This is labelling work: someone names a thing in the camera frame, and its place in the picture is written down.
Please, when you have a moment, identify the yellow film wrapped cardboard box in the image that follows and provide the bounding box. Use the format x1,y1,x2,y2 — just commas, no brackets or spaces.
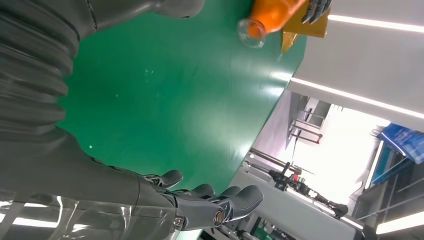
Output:
280,6,331,54

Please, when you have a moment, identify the green table mat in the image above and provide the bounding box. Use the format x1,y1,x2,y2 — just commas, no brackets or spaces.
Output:
56,0,307,240

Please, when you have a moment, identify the blue board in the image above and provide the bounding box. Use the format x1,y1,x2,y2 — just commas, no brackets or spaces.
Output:
377,123,424,165

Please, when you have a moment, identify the grey wheeled machine base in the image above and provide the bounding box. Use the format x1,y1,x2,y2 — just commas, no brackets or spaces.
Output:
202,147,365,240

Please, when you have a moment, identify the metal frame rack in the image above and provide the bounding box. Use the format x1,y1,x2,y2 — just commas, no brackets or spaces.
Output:
287,97,332,145

